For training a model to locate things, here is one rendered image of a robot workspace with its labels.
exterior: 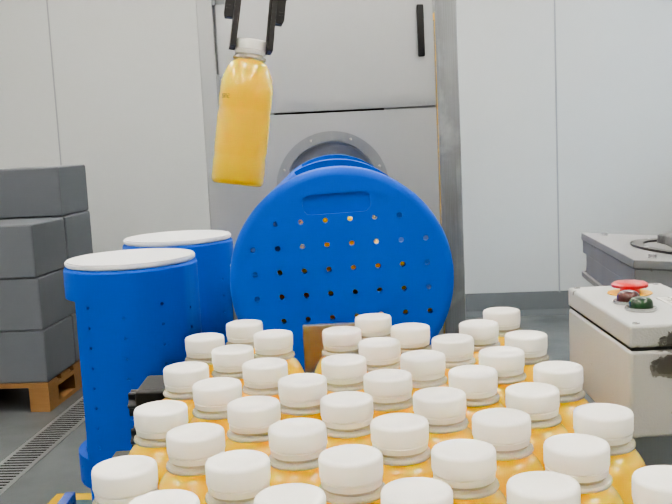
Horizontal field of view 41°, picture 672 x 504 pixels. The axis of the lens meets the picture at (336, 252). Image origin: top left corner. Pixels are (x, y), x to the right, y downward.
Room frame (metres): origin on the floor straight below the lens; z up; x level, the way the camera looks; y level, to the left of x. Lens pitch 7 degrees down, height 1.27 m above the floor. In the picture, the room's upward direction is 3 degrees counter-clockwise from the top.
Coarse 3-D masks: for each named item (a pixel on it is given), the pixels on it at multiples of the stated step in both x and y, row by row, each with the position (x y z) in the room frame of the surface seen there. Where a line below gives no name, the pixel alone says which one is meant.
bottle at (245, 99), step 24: (240, 72) 1.12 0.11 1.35; (264, 72) 1.13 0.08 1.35; (240, 96) 1.12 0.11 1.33; (264, 96) 1.13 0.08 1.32; (240, 120) 1.11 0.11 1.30; (264, 120) 1.13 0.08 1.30; (216, 144) 1.13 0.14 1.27; (240, 144) 1.11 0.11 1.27; (264, 144) 1.13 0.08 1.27; (216, 168) 1.12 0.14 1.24; (240, 168) 1.11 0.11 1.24; (264, 168) 1.14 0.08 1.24
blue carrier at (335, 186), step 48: (288, 192) 1.12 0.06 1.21; (336, 192) 1.12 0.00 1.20; (384, 192) 1.12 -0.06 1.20; (240, 240) 1.12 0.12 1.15; (288, 240) 1.12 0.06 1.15; (336, 240) 1.12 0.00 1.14; (384, 240) 1.12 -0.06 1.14; (432, 240) 1.12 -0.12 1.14; (240, 288) 1.12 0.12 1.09; (288, 288) 1.12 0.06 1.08; (336, 288) 1.12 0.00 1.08; (384, 288) 1.12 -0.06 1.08; (432, 288) 1.12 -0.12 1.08; (432, 336) 1.12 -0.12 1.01
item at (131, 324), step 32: (96, 288) 1.81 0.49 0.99; (128, 288) 1.80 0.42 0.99; (160, 288) 1.82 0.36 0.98; (192, 288) 1.90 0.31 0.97; (96, 320) 1.81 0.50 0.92; (128, 320) 1.80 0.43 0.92; (160, 320) 1.82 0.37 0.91; (192, 320) 1.89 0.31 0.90; (96, 352) 1.81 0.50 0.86; (128, 352) 1.80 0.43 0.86; (160, 352) 1.82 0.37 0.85; (96, 384) 1.81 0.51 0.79; (128, 384) 1.80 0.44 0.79; (96, 416) 1.82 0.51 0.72; (128, 416) 1.80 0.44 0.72; (96, 448) 1.82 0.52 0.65; (128, 448) 1.80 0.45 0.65
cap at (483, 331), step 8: (472, 320) 0.89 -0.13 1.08; (480, 320) 0.89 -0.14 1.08; (488, 320) 0.89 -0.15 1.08; (464, 328) 0.87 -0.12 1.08; (472, 328) 0.86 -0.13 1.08; (480, 328) 0.86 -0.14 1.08; (488, 328) 0.86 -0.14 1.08; (496, 328) 0.87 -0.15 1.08; (472, 336) 0.86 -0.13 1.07; (480, 336) 0.86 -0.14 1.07; (488, 336) 0.86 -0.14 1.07; (496, 336) 0.87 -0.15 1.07; (480, 344) 0.86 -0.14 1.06
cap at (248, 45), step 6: (240, 42) 1.14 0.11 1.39; (246, 42) 1.13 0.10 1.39; (252, 42) 1.13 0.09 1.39; (258, 42) 1.14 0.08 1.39; (264, 42) 1.14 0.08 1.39; (240, 48) 1.14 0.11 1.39; (246, 48) 1.13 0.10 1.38; (252, 48) 1.13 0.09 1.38; (258, 48) 1.14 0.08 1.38; (264, 48) 1.14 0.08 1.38; (264, 54) 1.15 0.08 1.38
